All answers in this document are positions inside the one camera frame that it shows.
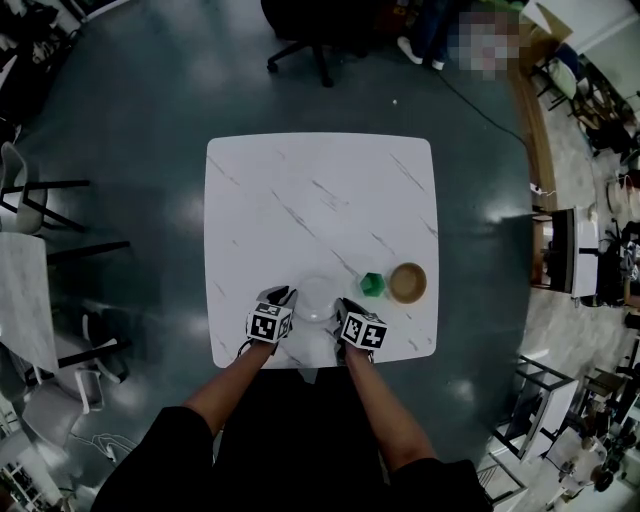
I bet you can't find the white cabinet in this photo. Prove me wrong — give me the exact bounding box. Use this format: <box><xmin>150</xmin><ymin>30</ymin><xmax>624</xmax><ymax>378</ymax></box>
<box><xmin>549</xmin><ymin>205</ymin><xmax>601</xmax><ymax>307</ymax></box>

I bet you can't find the person's right forearm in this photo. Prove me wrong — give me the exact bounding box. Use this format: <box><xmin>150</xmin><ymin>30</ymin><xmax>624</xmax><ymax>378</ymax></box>
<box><xmin>343</xmin><ymin>343</ymin><xmax>439</xmax><ymax>475</ymax></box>

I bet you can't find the black floor cable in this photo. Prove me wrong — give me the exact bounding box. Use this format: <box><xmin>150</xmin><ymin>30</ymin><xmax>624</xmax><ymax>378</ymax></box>
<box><xmin>435</xmin><ymin>67</ymin><xmax>532</xmax><ymax>161</ymax></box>

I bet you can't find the black office chair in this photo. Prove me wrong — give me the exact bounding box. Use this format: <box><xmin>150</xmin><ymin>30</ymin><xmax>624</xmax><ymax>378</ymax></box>
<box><xmin>260</xmin><ymin>0</ymin><xmax>386</xmax><ymax>89</ymax></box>

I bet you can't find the grey chair with black legs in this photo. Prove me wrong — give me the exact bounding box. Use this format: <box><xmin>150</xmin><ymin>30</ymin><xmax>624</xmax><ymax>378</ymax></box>
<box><xmin>0</xmin><ymin>141</ymin><xmax>132</xmax><ymax>266</ymax></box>

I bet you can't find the person's left forearm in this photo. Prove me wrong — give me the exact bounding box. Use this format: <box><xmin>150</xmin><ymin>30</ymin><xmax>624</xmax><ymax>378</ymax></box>
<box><xmin>182</xmin><ymin>339</ymin><xmax>274</xmax><ymax>437</ymax></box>

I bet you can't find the brown wooden bowl dish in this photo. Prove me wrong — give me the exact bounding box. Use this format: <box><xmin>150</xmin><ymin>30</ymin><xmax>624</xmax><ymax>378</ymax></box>
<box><xmin>389</xmin><ymin>262</ymin><xmax>429</xmax><ymax>306</ymax></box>

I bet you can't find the person's black clothing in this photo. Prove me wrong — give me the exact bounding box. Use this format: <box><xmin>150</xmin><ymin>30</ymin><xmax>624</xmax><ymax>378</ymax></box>
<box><xmin>89</xmin><ymin>366</ymin><xmax>494</xmax><ymax>512</ymax></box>

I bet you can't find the clear glass bowl dish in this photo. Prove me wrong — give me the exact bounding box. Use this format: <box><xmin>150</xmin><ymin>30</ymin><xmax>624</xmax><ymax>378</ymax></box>
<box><xmin>292</xmin><ymin>275</ymin><xmax>344</xmax><ymax>324</ymax></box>

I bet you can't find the white marble side table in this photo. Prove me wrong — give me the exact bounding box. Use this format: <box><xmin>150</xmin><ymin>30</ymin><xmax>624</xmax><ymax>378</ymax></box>
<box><xmin>0</xmin><ymin>232</ymin><xmax>60</xmax><ymax>374</ymax></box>

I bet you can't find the white cable on floor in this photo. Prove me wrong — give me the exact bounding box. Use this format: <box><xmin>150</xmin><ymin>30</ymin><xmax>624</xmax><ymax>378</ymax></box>
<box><xmin>67</xmin><ymin>430</ymin><xmax>134</xmax><ymax>464</ymax></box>

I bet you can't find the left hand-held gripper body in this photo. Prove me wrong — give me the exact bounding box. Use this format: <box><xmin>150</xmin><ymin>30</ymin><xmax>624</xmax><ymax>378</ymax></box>
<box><xmin>236</xmin><ymin>285</ymin><xmax>300</xmax><ymax>359</ymax></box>

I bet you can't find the white armchair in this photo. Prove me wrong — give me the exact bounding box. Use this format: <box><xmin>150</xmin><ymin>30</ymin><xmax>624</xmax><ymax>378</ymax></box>
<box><xmin>9</xmin><ymin>312</ymin><xmax>134</xmax><ymax>451</ymax></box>

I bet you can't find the white metal frame table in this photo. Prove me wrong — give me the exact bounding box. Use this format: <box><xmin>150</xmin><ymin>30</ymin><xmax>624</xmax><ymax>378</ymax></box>
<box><xmin>489</xmin><ymin>354</ymin><xmax>581</xmax><ymax>464</ymax></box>

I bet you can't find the green hexagonal cup dish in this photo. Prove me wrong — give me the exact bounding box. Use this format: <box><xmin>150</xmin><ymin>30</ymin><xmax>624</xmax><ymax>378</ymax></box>
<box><xmin>359</xmin><ymin>272</ymin><xmax>388</xmax><ymax>300</ymax></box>

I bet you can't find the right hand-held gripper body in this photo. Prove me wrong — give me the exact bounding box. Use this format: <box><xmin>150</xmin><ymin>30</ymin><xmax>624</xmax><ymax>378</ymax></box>
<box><xmin>332</xmin><ymin>297</ymin><xmax>389</xmax><ymax>366</ymax></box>

